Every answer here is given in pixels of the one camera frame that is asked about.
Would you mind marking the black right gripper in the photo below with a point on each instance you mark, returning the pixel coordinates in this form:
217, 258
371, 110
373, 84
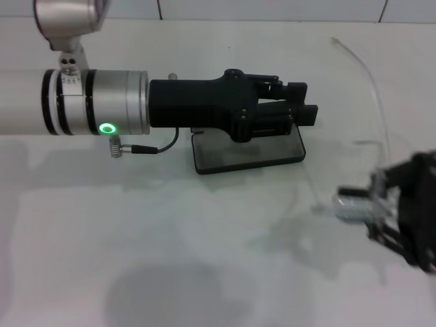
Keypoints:
419, 204

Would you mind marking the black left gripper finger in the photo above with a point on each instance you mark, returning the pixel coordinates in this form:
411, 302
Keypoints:
306, 116

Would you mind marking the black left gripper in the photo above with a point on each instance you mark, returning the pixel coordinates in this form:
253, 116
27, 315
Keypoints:
197, 102

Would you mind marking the clear white glasses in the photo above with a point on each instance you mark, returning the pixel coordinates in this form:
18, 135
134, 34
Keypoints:
351, 209

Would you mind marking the black glasses case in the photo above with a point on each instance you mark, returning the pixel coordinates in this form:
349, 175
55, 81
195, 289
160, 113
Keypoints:
221, 160

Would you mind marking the silver connector stub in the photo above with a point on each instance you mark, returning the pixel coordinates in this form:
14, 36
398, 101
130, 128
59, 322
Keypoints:
173, 76

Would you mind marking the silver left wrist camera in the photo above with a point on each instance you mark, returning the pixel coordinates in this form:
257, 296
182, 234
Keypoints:
68, 17

